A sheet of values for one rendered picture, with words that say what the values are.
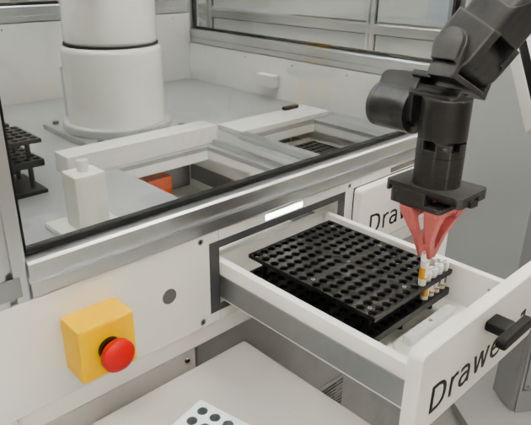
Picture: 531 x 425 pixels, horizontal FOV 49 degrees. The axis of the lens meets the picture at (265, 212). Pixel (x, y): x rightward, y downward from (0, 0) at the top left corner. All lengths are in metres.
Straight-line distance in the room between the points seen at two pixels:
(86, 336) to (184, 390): 0.19
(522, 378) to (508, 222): 0.75
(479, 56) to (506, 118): 1.68
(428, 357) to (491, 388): 1.45
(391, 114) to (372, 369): 0.30
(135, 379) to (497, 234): 1.89
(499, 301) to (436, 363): 0.13
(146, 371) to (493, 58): 0.59
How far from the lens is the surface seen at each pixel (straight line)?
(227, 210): 0.81
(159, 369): 0.87
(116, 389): 0.84
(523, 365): 1.91
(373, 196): 1.03
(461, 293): 0.89
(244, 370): 0.85
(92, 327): 0.69
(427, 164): 0.71
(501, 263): 2.55
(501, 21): 0.70
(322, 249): 0.86
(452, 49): 0.69
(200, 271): 0.81
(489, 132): 2.41
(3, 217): 0.64
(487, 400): 2.02
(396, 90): 0.74
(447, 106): 0.69
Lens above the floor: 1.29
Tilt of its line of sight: 24 degrees down
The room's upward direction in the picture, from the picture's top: 1 degrees clockwise
